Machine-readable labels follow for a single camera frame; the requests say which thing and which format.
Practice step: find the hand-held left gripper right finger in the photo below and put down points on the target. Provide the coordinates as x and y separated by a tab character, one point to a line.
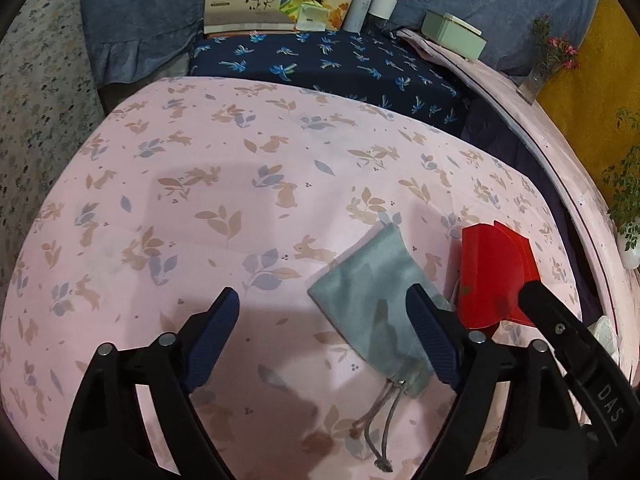
432	335

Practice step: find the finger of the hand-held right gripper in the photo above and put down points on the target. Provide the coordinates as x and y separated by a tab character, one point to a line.
555	320

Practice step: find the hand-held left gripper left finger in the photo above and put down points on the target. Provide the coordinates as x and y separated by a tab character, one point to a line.
215	330

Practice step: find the potted plant in white pot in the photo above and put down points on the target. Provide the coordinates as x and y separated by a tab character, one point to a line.
631	250

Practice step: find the pink rabbit-print blanket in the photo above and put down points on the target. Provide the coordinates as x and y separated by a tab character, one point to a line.
250	170

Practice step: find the dark purple cloth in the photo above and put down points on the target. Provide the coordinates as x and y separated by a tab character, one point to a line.
505	130

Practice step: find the glass vase with flowers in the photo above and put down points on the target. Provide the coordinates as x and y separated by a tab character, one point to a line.
532	82

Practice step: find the dark blue dragonfly-print cloth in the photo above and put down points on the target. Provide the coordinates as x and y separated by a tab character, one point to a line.
325	65

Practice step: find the blue-grey cloth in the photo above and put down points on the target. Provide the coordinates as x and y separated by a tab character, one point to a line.
150	35

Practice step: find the mint green box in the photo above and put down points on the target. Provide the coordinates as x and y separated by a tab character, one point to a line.
450	32

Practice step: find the pale green packet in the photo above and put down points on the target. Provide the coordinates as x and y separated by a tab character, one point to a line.
311	19

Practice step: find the white tube bottle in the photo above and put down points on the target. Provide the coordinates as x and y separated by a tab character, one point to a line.
356	10

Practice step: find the white jar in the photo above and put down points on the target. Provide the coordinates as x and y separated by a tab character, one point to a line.
382	2

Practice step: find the green patterned packet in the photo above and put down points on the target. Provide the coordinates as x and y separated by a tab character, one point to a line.
295	2

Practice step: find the yellow floral can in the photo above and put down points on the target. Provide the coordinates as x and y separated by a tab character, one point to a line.
336	10

